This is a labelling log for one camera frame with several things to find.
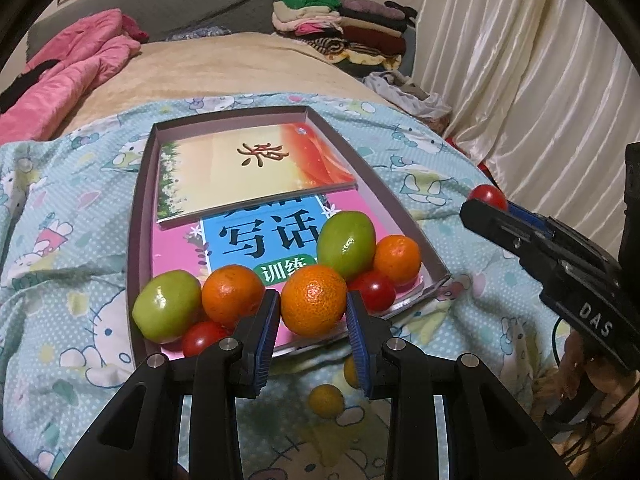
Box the small red cherry tomato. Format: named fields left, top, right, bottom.
left=181, top=321, right=231, bottom=358

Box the orange tangerine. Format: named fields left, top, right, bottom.
left=343, top=356, right=359, bottom=389
left=373, top=235, right=422, bottom=288
left=202, top=264, right=265, bottom=328
left=281, top=264, right=348, bottom=338

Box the green jujube fruit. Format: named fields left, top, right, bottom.
left=131, top=270, right=202, bottom=344

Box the large red tomato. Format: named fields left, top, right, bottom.
left=348, top=270, right=396, bottom=313

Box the person's right hand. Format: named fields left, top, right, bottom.
left=530, top=330, right=639, bottom=479

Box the red tomato on quilt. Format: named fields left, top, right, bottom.
left=468, top=184, right=509, bottom=211

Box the red bag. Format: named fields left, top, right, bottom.
left=444, top=134, right=501, bottom=187

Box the cream satin curtain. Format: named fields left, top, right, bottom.
left=413, top=0, right=639, bottom=252

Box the grey shallow box tray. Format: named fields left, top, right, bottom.
left=124, top=104, right=452, bottom=366

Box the orange tangerine on quilt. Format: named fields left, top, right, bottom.
left=343, top=356, right=359, bottom=389

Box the brownish small fruit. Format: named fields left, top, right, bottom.
left=307, top=385, right=345, bottom=419

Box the pink blue workbook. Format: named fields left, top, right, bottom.
left=150, top=192, right=432, bottom=359

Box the stack of folded clothes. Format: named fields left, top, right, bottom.
left=271, top=0, right=418, bottom=79

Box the hello kitty blue quilt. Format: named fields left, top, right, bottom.
left=1, top=93, right=568, bottom=476

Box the yellow orange book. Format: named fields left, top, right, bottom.
left=156, top=122, right=357, bottom=226

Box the grey headboard cover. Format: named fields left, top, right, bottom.
left=26, top=0, right=277, bottom=58

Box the black garment on bed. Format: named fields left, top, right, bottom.
left=0, top=60, right=58, bottom=114

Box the blue patterned pillow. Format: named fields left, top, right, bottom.
left=165, top=25, right=232, bottom=41

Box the beige bed blanket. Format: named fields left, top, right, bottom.
left=54, top=32, right=384, bottom=138

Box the pink quilted blanket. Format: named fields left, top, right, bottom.
left=1, top=9, right=149, bottom=144

